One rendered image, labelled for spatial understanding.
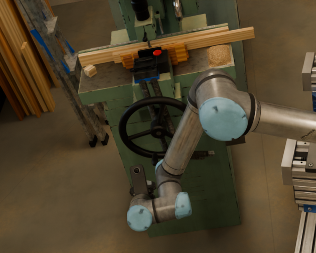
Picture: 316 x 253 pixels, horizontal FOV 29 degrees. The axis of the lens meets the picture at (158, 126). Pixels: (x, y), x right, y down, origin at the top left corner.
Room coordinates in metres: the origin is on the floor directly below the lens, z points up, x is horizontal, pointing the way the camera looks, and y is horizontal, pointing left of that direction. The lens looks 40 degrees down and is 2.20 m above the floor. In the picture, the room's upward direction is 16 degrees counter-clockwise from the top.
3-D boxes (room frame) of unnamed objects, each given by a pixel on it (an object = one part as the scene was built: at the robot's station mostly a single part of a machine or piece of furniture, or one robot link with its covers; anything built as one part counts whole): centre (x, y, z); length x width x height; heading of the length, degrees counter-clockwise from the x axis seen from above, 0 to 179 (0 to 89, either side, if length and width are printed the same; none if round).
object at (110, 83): (1.88, -0.05, 0.87); 0.61 x 0.30 x 0.06; 80
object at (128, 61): (1.93, -0.07, 0.92); 0.25 x 0.02 x 0.05; 80
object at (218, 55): (1.86, -0.29, 0.91); 0.12 x 0.09 x 0.03; 170
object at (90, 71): (1.98, 0.19, 0.92); 0.03 x 0.03 x 0.03; 32
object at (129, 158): (2.11, -0.08, 0.35); 0.58 x 0.45 x 0.71; 170
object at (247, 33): (1.97, -0.18, 0.92); 0.55 x 0.02 x 0.04; 80
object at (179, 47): (1.92, -0.08, 0.94); 0.20 x 0.02 x 0.08; 80
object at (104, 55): (2.01, -0.07, 0.92); 0.60 x 0.02 x 0.05; 80
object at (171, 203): (1.25, 0.02, 0.85); 0.11 x 0.11 x 0.08; 85
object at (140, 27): (2.01, -0.06, 1.03); 0.14 x 0.07 x 0.09; 170
